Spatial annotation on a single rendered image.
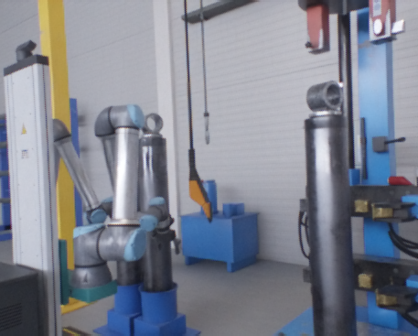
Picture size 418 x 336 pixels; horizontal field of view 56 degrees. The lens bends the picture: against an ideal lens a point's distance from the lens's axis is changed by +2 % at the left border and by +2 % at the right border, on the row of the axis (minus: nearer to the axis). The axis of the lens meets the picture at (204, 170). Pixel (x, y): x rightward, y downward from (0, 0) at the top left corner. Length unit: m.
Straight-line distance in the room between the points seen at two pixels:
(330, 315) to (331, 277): 0.19
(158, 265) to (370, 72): 1.98
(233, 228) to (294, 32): 2.45
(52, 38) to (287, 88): 2.69
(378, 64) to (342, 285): 1.51
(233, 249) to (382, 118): 2.41
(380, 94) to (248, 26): 2.91
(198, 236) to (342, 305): 2.94
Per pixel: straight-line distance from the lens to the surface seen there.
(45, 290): 1.99
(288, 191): 4.92
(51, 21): 4.06
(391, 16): 2.53
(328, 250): 2.09
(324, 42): 2.65
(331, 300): 2.15
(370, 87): 2.92
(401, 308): 2.44
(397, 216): 2.38
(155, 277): 2.91
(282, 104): 4.98
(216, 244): 4.71
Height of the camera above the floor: 1.25
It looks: 1 degrees down
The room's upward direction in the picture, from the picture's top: 3 degrees counter-clockwise
